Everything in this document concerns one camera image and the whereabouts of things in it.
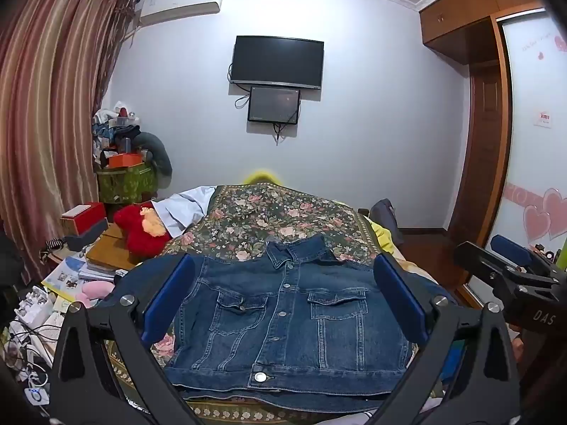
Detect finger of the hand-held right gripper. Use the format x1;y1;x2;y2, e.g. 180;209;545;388
489;234;554;275
453;241;521;293

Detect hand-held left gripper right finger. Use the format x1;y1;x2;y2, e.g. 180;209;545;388
367;253;520;425

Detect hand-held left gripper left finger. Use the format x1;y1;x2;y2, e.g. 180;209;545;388
48;252;209;425

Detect blue denim jacket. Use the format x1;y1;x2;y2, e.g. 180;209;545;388
113;236;448;401

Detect yellow bed sheet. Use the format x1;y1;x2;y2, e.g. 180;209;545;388
370;223;402;257

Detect red plush toy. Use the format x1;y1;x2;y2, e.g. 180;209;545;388
113;203;173;255

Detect brown wooden board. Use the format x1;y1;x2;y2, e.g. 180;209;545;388
85;223;138;271

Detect pink soft toy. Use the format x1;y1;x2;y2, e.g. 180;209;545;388
75;281;116;308

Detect dark grey cloth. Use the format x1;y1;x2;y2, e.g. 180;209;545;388
369;198;403;249

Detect pale blue pillow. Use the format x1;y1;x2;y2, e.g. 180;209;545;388
153;186;218;237

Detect dark grey box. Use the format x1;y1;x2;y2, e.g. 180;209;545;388
66;220;109;252

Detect white heart-print sliding door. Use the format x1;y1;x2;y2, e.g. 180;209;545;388
485;9;567;271

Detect stack of books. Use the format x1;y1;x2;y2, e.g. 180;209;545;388
42;252;117;302

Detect red box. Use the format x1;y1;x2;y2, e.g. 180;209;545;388
61;201;107;236

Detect green patterned box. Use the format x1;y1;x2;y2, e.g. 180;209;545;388
96;164;159;206

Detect floral green blanket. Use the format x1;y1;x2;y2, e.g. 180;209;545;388
102;183;426;425

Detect grey cushion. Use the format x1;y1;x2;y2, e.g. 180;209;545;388
133;132;173;189

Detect orange box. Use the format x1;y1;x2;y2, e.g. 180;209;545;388
107;153;145;170

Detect yellow plush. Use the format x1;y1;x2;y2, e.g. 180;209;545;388
243;168;284;187

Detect pile of clutter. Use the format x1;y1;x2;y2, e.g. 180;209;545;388
92;101;142;164

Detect striped brown curtain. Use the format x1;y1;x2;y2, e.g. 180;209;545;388
0;0;138;284

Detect wooden overhead cabinet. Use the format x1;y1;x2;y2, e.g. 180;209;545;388
419;0;550;65

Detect white air conditioner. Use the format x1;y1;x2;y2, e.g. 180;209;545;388
135;0;225;27

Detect white power strip with cables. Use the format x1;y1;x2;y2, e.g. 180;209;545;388
0;288;60;410

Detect black monitor cables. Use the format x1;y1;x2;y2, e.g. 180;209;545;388
271;120;294;146

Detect small black wall monitor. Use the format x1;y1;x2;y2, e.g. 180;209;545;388
247;86;302;125

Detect black wall television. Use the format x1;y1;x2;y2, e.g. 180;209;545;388
230;35;325;90

